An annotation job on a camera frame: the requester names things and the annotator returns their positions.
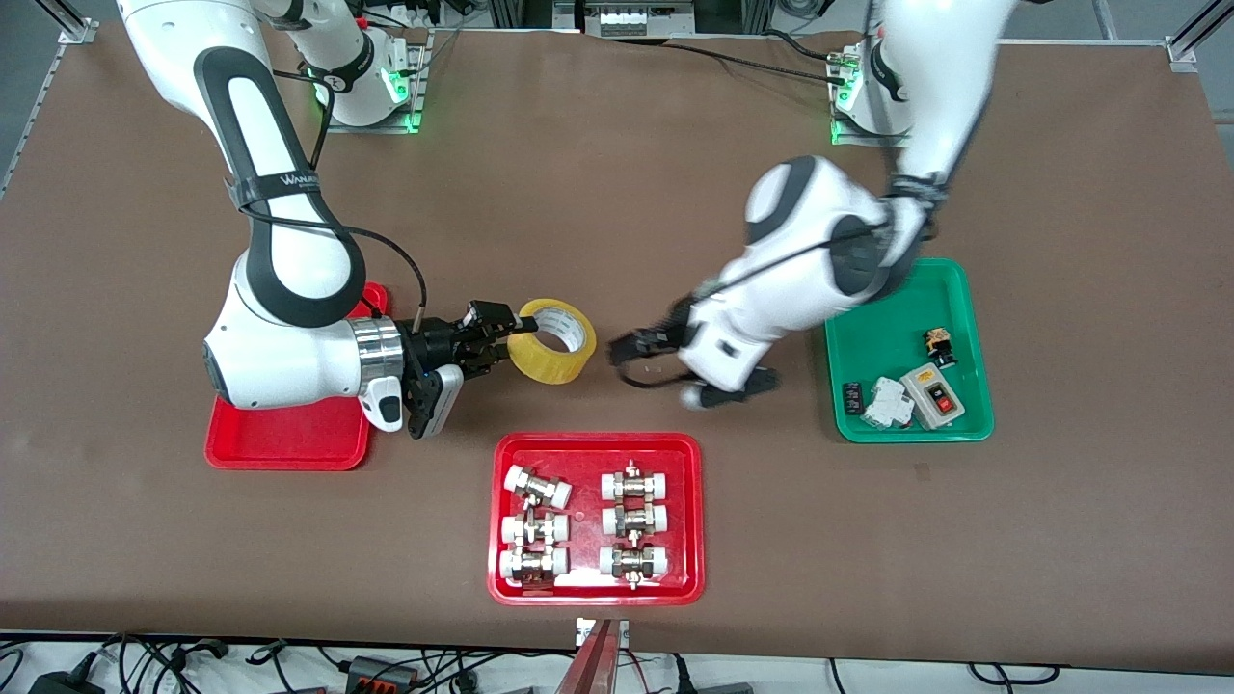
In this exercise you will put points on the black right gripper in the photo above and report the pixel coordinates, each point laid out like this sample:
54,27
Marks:
432,345

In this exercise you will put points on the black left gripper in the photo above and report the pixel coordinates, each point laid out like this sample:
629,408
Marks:
669,335

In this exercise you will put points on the yellow tape roll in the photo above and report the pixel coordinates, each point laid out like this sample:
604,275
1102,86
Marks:
554,364

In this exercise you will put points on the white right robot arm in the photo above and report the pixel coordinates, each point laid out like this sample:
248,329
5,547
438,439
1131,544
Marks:
280,357

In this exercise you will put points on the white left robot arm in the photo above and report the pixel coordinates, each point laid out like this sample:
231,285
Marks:
800,280

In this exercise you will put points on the red tray holding fittings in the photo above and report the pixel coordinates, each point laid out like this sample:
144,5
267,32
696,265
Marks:
586,482

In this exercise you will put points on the empty red plastic tray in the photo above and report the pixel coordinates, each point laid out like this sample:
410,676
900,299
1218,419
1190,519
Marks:
289,443

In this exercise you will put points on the green plastic tray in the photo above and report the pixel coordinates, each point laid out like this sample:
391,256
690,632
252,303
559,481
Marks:
887,361

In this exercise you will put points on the white metal pipe fitting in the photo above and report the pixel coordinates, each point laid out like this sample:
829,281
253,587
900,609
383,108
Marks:
533,564
537,487
633,562
634,484
634,520
535,529

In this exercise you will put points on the brown table mat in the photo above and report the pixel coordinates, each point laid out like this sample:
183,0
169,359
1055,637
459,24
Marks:
617,193

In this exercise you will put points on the small black electronic component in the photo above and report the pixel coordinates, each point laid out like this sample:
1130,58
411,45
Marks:
852,399

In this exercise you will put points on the white circuit breaker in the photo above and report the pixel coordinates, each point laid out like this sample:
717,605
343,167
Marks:
887,405

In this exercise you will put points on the black yellow push button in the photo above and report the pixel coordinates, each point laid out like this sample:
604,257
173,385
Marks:
940,347

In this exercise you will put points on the red metal beam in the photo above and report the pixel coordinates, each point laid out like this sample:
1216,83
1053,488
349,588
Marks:
590,665

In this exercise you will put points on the grey power strip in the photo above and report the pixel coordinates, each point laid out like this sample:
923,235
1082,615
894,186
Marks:
644,21

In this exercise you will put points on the black power adapter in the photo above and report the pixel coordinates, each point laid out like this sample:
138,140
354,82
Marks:
67,682

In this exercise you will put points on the aluminium corner strut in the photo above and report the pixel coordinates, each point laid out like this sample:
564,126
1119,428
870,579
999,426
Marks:
1195,39

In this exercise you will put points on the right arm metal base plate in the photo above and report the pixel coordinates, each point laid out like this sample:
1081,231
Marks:
416,96

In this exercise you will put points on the silver metal bracket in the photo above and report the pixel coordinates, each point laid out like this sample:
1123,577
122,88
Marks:
623,633

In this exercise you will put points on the grey switch box red button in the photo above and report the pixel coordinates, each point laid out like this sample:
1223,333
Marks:
933,397

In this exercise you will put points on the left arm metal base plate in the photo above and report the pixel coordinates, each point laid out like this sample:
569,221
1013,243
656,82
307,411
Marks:
853,138

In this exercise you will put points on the aluminium corner bracket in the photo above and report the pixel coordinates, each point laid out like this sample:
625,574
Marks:
77,34

